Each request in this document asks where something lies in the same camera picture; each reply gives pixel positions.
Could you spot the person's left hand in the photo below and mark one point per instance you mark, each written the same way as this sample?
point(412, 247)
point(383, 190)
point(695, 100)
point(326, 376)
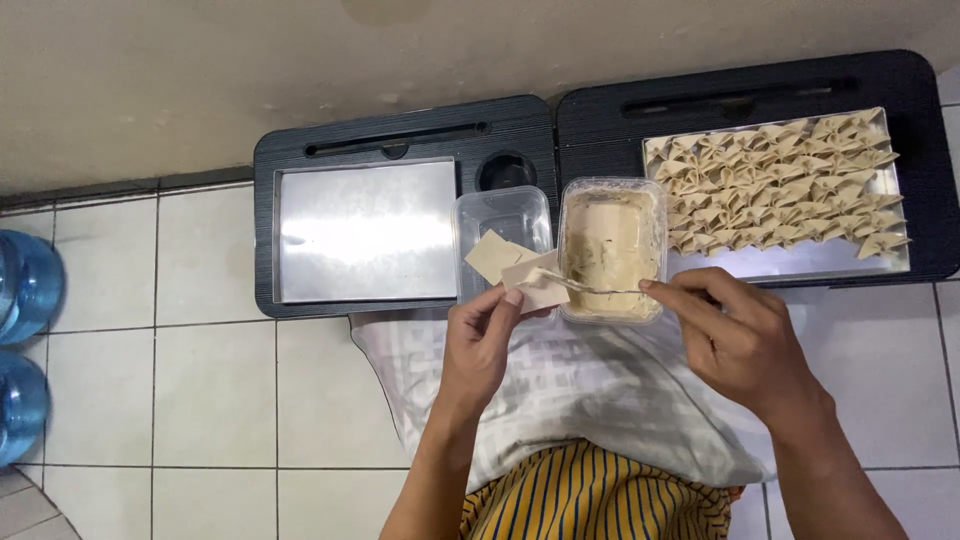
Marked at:
point(476, 356)

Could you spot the person's right hand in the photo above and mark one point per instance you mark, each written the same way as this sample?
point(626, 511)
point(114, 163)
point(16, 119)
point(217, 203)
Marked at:
point(750, 345)

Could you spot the square dumpling wrapper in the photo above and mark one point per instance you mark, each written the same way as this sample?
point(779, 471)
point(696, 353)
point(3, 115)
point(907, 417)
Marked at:
point(536, 289)

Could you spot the clear plastic spoon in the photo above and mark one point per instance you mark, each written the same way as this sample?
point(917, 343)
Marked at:
point(592, 286)

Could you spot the metal tray with dumplings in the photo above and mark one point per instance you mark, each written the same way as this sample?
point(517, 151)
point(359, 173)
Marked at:
point(787, 262)

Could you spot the stack of dumpling wrappers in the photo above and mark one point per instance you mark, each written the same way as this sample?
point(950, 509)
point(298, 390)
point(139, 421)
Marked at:
point(491, 256)

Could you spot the white patterned pillow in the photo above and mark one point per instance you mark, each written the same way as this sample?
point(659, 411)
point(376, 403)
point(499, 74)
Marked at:
point(585, 382)

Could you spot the clear plastic container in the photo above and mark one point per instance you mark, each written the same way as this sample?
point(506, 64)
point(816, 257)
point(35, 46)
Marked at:
point(499, 214)

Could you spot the rows of folded dumplings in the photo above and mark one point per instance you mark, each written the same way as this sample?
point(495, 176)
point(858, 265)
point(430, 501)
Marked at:
point(772, 187)

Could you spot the empty metal tray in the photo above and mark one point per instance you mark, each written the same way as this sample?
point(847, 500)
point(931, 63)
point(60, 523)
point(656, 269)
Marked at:
point(367, 229)

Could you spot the plastic container of beige filling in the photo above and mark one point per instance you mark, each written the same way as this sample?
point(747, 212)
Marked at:
point(611, 240)

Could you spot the yellow striped garment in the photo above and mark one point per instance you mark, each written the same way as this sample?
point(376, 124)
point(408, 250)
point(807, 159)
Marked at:
point(592, 499)

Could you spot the black lap table with cup hole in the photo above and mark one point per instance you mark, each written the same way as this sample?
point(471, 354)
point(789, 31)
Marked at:
point(360, 127)

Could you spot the wide black lap table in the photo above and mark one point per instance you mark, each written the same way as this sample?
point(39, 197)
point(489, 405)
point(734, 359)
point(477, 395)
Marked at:
point(600, 112)

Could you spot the blue water jug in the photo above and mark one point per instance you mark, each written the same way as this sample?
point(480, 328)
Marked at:
point(21, 409)
point(30, 285)

